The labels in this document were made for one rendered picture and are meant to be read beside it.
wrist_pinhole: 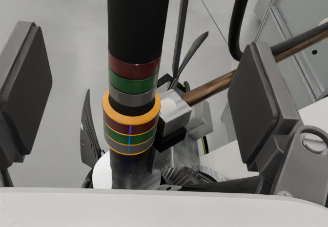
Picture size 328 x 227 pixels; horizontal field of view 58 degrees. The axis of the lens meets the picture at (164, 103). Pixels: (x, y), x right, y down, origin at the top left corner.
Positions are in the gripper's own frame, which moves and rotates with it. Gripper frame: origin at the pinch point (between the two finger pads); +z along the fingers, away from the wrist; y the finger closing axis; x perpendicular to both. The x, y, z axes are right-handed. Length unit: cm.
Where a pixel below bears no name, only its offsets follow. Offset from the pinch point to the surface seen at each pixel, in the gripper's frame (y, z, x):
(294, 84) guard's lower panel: 70, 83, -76
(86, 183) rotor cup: -8, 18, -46
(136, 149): 0.2, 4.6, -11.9
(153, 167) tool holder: 2.1, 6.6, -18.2
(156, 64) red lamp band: 0.9, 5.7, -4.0
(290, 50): 17.2, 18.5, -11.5
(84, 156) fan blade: -13, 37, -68
